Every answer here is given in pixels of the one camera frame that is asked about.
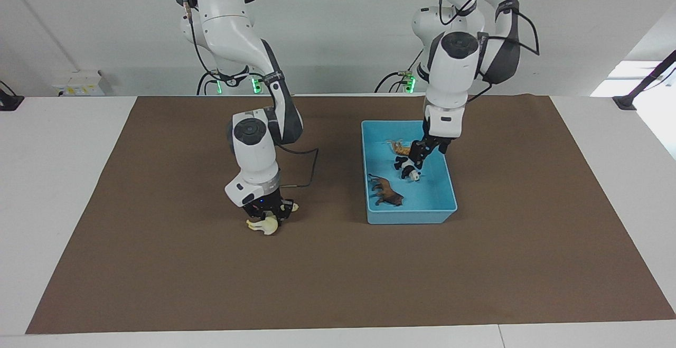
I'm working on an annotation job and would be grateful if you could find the small tan animal figurine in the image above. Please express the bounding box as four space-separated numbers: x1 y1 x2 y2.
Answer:
385 138 413 156

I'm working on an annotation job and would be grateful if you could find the black right base cable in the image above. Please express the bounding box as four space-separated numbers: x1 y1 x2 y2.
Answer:
196 70 221 96

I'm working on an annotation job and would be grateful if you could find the cream llama toy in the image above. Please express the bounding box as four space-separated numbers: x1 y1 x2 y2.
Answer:
246 202 300 236

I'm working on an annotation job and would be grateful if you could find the white wall outlet box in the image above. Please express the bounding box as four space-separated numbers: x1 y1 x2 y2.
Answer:
52 70 105 97

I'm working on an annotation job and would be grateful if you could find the black and white panda toy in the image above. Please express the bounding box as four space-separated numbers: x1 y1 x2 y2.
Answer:
393 156 422 182

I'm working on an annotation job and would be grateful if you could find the brown lion toy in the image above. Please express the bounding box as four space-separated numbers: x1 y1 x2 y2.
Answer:
368 173 405 207

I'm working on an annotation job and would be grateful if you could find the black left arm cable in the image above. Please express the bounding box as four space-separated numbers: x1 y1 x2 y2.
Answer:
438 0 540 103

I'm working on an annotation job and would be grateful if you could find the black base cable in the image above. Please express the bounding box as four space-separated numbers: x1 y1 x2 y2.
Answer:
196 70 221 96
374 47 424 94

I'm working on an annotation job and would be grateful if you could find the brown table mat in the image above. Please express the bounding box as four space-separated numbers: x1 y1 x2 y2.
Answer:
25 95 676 335

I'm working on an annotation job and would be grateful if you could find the black slanted pole stand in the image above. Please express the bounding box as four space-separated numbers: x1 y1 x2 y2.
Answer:
613 50 676 111

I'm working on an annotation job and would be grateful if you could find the black clamp stand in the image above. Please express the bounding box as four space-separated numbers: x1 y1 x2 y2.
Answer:
0 80 25 112

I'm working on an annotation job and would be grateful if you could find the light blue storage box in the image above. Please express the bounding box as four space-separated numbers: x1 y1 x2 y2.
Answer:
361 120 458 225

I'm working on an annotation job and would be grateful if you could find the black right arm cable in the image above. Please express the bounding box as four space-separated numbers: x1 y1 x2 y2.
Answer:
274 144 320 188

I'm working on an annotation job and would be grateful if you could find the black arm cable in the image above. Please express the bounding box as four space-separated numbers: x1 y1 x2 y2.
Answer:
438 0 540 103
274 144 320 188

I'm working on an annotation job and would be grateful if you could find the black left base cable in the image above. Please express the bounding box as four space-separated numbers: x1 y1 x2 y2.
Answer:
374 47 424 94

